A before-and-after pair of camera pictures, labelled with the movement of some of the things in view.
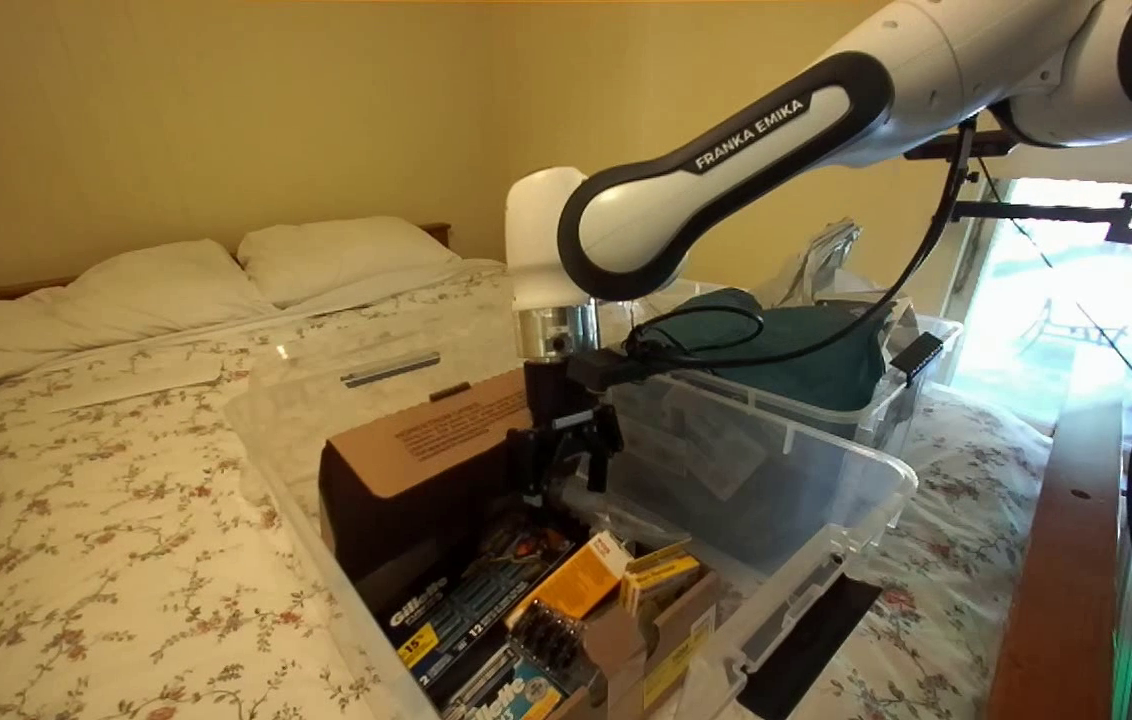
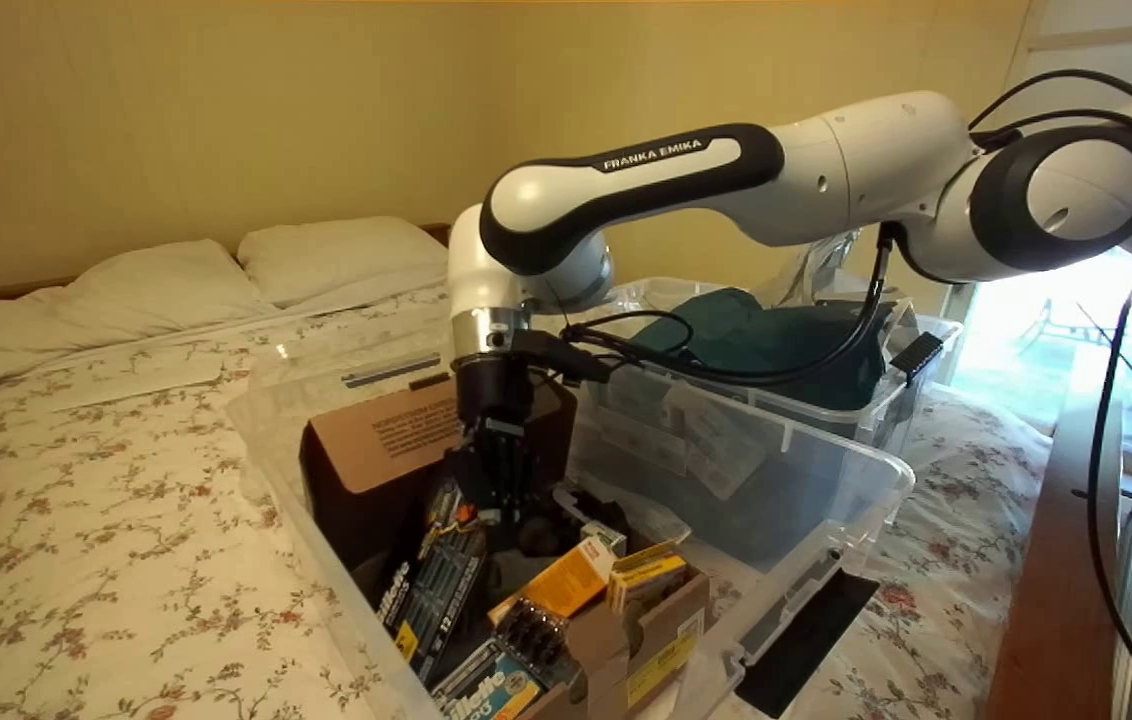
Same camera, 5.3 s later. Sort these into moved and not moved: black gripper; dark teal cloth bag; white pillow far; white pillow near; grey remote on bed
Moved: black gripper
Not moved: white pillow far; white pillow near; grey remote on bed; dark teal cloth bag
